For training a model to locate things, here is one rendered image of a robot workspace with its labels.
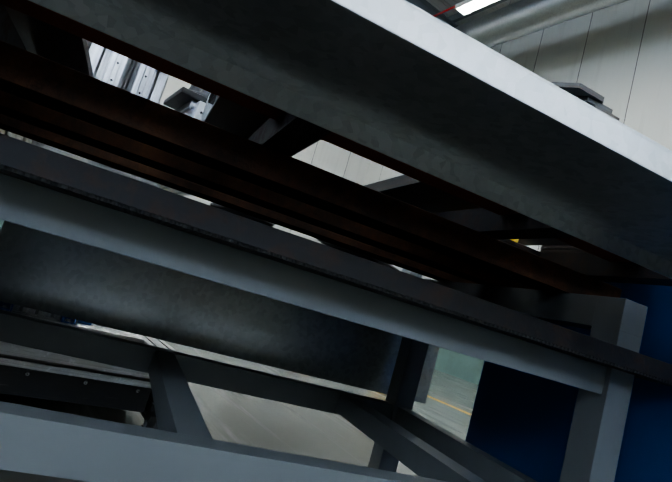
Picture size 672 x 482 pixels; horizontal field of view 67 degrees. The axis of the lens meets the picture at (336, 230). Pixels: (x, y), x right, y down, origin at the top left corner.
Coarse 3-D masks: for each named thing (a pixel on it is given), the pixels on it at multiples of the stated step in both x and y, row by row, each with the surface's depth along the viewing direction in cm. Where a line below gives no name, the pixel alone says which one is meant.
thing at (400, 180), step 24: (24, 24) 86; (48, 24) 83; (48, 48) 94; (72, 48) 91; (216, 120) 108; (240, 120) 103; (264, 120) 99; (312, 144) 105; (384, 192) 126; (408, 192) 120; (432, 192) 114; (528, 240) 131; (552, 240) 124
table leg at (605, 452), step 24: (600, 312) 97; (600, 336) 96; (624, 336) 93; (624, 384) 93; (576, 408) 95; (600, 408) 91; (624, 408) 92; (576, 432) 94; (600, 432) 90; (576, 456) 92; (600, 456) 90; (576, 480) 91; (600, 480) 90
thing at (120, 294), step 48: (0, 240) 123; (48, 240) 127; (0, 288) 123; (48, 288) 127; (96, 288) 131; (144, 288) 135; (192, 288) 140; (192, 336) 139; (240, 336) 144; (288, 336) 150; (336, 336) 155; (384, 336) 161; (384, 384) 161
